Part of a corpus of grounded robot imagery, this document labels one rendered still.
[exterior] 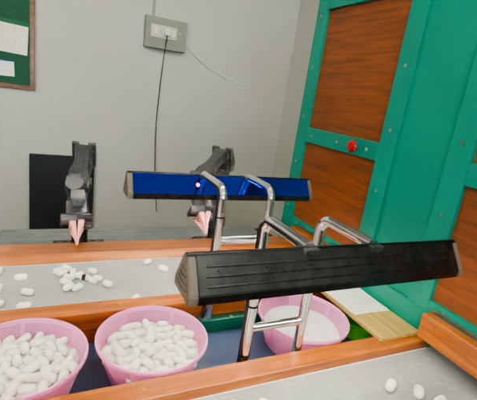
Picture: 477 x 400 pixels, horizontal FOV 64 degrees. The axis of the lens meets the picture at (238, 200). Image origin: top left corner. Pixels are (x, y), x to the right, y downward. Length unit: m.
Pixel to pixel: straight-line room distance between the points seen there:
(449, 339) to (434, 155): 0.49
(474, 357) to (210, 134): 2.75
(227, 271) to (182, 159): 2.81
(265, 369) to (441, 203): 0.65
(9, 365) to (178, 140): 2.60
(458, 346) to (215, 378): 0.60
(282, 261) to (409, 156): 0.72
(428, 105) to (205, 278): 0.89
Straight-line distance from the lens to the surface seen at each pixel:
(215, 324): 1.19
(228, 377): 0.92
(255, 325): 0.93
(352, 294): 1.36
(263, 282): 0.63
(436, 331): 1.17
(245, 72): 3.51
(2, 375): 1.00
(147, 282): 1.29
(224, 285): 0.60
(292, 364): 0.99
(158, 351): 1.03
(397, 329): 1.24
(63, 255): 1.43
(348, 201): 1.46
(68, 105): 3.19
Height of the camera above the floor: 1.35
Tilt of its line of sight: 15 degrees down
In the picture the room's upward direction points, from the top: 8 degrees clockwise
